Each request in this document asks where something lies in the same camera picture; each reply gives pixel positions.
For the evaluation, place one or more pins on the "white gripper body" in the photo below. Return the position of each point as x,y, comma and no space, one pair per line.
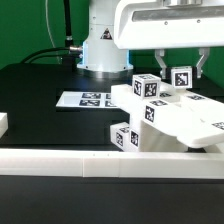
168,24

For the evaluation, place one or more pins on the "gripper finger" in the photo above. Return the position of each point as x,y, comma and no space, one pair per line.
159,54
204,54

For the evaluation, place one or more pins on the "white chair back part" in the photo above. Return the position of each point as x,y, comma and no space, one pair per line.
194,120

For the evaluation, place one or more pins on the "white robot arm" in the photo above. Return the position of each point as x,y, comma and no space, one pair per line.
100,53

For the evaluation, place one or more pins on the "white tag sheet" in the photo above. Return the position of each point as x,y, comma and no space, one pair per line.
72,99

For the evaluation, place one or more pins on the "white U-shaped obstacle frame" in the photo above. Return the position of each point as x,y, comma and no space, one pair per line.
111,164

